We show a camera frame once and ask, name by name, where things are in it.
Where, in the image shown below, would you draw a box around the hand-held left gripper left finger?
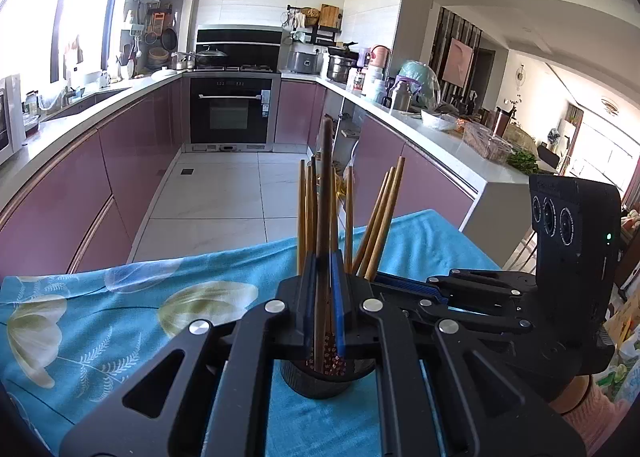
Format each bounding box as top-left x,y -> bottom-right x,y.
59,252 -> 318,457

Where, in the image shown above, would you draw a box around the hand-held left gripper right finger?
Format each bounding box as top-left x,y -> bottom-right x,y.
330,251 -> 587,457

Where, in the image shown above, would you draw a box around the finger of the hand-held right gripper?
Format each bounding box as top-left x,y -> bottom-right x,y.
399,293 -> 537,336
372,268 -> 540,303

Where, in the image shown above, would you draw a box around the black mesh utensil holder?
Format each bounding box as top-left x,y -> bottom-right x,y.
279,357 -> 377,400

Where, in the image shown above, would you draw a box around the bunch of wooden chopsticks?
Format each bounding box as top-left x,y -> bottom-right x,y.
297,155 -> 406,378

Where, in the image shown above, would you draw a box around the dark brown chopstick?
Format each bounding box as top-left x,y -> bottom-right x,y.
312,117 -> 336,374

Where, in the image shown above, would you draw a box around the person's right forearm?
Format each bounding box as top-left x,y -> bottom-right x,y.
549,376 -> 633,455

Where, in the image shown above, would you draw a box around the green leafy vegetables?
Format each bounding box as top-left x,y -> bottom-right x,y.
507,149 -> 541,174

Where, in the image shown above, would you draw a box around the pink base cabinets with clutter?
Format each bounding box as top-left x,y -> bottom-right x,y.
274,74 -> 531,268

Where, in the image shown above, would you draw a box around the clear plastic container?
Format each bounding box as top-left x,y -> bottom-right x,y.
462,123 -> 515,162

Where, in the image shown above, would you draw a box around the white bowl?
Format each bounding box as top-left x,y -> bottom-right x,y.
421,109 -> 458,132

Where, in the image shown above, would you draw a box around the blue floral tablecloth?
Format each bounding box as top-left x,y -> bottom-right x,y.
0,209 -> 501,457

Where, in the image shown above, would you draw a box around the steel thermos jug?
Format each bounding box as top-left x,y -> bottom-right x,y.
390,79 -> 413,112

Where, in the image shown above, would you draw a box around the green mesh food cover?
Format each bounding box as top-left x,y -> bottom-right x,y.
397,60 -> 441,110

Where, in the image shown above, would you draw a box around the black built-in oven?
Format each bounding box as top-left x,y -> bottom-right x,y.
189,76 -> 275,145

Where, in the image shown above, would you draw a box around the stainless steel stock pot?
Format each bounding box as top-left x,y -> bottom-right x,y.
327,49 -> 358,84

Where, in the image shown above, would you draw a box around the silver rice cooker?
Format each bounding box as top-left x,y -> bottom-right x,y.
289,51 -> 323,75

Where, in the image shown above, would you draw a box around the dark slatted room divider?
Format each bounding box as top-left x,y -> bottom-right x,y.
432,7 -> 481,102

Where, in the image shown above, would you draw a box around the pink base cabinets with sink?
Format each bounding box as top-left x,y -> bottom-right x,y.
0,72 -> 191,278

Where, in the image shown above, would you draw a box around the black wok with lid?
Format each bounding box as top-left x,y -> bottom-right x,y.
195,48 -> 228,68

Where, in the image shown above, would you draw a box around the black range hood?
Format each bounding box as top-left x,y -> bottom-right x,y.
196,24 -> 283,70

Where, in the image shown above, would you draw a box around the white microwave oven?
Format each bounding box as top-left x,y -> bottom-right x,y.
0,73 -> 27,166

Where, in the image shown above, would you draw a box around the large kitchen window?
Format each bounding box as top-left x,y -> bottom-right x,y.
0,0 -> 136,88

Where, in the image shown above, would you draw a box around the pink wall picture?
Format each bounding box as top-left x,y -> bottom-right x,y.
445,37 -> 473,88

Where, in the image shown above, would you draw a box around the black wall rack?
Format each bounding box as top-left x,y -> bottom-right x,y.
287,4 -> 343,45

